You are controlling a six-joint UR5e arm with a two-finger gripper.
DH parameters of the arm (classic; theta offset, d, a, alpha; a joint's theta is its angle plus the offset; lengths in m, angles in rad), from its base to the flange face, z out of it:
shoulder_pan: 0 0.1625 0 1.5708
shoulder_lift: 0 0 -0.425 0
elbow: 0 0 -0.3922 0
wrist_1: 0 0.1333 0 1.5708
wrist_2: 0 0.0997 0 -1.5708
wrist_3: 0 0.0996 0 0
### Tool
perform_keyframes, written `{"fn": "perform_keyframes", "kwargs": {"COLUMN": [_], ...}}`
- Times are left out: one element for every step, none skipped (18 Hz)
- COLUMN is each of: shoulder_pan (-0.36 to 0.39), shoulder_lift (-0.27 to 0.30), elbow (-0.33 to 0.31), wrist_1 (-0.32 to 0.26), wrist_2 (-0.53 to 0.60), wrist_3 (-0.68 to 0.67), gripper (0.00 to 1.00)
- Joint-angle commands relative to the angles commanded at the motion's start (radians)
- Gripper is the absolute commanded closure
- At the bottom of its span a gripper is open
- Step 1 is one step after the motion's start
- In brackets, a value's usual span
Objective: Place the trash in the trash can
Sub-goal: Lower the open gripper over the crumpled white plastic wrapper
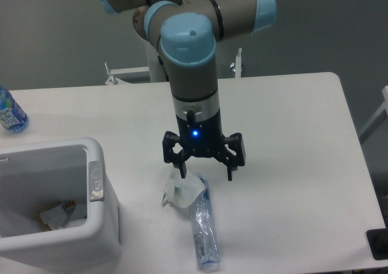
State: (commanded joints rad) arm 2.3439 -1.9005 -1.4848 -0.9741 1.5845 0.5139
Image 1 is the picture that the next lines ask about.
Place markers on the black clamp at table edge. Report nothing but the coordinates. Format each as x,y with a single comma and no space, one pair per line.
377,239

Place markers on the trash inside the can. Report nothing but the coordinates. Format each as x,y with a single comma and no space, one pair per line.
64,216

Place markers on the white plastic trash can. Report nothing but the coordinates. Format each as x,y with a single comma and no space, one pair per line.
37,177

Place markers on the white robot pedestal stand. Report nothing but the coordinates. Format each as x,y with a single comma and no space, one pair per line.
155,70

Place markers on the crushed clear plastic bottle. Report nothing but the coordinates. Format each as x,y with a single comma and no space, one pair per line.
204,231

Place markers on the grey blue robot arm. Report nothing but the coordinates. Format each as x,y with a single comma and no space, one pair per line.
185,38

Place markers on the blue labelled water bottle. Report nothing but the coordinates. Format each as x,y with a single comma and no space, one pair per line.
13,118

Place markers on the white paper wrapper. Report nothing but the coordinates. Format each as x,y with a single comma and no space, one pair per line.
182,192

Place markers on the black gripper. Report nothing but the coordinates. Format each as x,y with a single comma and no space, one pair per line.
204,139

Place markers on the white frame at right edge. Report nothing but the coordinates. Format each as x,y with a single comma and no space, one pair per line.
376,119

